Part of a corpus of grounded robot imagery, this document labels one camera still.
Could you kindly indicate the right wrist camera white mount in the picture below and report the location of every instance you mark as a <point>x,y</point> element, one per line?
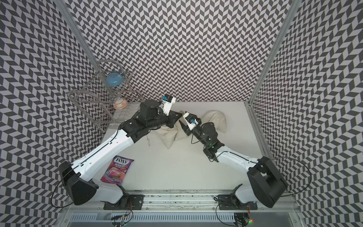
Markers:
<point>191,120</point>

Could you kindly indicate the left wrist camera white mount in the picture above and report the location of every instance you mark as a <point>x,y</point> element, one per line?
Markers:
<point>167,102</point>

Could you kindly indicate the metal wire dish rack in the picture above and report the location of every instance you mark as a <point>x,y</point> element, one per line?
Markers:
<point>95,99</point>

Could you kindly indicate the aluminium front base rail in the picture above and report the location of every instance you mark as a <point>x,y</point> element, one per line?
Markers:
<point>182,208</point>

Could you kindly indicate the blue bowl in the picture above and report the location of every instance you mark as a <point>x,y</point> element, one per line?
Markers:
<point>115,79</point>

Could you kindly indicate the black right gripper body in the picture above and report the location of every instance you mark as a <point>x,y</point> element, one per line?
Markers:
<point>197,132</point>

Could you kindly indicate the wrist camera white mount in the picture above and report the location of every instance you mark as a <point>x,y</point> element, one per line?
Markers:
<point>191,120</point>
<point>167,102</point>

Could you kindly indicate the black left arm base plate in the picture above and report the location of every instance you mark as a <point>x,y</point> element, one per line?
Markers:
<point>127,202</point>

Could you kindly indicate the aluminium corner frame post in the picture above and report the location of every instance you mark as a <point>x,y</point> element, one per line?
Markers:
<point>261,139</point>
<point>66,15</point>

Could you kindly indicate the white orange patterned bowl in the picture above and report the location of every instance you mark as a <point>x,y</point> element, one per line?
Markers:
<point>120,103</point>

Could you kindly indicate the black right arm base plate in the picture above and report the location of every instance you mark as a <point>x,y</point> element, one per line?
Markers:
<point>231,203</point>

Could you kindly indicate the cream cloth soil bag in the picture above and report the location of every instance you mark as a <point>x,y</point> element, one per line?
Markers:
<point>169,135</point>

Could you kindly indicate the aluminium corner frame post right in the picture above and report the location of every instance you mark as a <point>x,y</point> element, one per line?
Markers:
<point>261,139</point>

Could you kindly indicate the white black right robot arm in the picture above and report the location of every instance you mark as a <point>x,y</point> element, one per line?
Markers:
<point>267,184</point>

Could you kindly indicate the purple Fox's candy packet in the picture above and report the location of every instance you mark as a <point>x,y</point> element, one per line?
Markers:
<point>117,170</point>

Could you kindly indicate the aluminium corner frame post left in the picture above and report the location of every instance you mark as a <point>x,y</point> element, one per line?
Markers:
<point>66,15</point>

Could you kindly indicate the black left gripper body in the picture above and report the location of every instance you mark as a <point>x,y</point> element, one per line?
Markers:
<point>161,119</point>

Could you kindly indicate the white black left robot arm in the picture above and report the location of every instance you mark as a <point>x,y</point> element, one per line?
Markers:
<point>77,177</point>

